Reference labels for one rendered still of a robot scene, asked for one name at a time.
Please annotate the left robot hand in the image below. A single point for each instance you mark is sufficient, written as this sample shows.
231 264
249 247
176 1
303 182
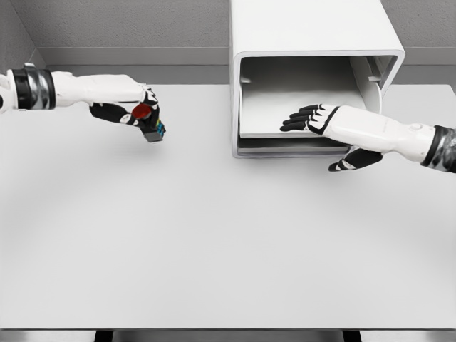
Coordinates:
117 90

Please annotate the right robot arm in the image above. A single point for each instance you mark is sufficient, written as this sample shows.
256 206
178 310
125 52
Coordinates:
417 140

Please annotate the white cabinet drawer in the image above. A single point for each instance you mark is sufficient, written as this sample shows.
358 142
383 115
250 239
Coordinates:
285 114

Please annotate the black load switch red knob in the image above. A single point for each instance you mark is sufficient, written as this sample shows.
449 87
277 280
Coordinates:
151 124

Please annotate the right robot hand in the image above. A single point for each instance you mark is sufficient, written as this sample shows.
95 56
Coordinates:
356 124

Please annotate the white tabletop storage cabinet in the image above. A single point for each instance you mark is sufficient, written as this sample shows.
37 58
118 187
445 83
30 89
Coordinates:
313 53

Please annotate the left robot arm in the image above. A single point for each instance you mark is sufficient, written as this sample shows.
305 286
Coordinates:
42 89

